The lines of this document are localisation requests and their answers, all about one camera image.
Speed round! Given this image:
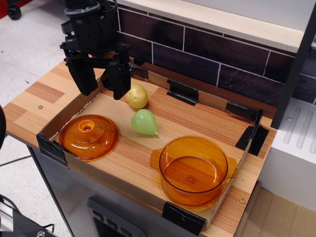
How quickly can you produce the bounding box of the black cable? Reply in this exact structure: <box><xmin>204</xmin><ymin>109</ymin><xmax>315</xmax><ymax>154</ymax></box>
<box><xmin>0</xmin><ymin>194</ymin><xmax>55</xmax><ymax>234</ymax></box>

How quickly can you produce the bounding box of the orange transparent pot lid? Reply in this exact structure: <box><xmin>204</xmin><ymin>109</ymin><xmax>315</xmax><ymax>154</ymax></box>
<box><xmin>58</xmin><ymin>115</ymin><xmax>120</xmax><ymax>161</ymax></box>

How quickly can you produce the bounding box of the white toy sink counter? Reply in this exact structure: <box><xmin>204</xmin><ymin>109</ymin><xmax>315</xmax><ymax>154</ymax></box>
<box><xmin>259</xmin><ymin>99</ymin><xmax>316</xmax><ymax>211</ymax></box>

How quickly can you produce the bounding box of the toy oven control panel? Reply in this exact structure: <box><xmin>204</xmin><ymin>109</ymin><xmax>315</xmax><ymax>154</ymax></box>
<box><xmin>87</xmin><ymin>198</ymin><xmax>146</xmax><ymax>237</ymax></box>

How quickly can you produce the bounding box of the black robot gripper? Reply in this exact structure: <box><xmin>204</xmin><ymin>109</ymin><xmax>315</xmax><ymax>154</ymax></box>
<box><xmin>60</xmin><ymin>0</ymin><xmax>131</xmax><ymax>100</ymax></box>

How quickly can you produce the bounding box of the black caster wheel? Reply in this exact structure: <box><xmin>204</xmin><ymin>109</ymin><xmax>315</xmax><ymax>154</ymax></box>
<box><xmin>7</xmin><ymin>0</ymin><xmax>22</xmax><ymax>20</ymax></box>

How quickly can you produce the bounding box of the green toy pear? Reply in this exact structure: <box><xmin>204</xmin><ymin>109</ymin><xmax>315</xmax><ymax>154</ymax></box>
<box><xmin>131</xmin><ymin>109</ymin><xmax>159</xmax><ymax>136</ymax></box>

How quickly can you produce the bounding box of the orange transparent plastic pot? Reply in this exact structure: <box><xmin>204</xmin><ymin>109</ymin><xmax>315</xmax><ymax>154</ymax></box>
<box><xmin>150</xmin><ymin>136</ymin><xmax>237</xmax><ymax>206</ymax></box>

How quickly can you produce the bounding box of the black vertical post right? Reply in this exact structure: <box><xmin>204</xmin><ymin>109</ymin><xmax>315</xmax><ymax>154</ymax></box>
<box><xmin>271</xmin><ymin>4</ymin><xmax>316</xmax><ymax>129</ymax></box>

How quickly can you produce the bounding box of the yellow toy potato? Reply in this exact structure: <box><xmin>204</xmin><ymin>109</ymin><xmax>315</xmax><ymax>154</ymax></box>
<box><xmin>125</xmin><ymin>83</ymin><xmax>148</xmax><ymax>109</ymax></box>

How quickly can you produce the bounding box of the cardboard fence with black tape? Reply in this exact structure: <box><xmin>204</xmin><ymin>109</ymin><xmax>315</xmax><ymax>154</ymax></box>
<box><xmin>39</xmin><ymin>63</ymin><xmax>276</xmax><ymax>237</ymax></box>

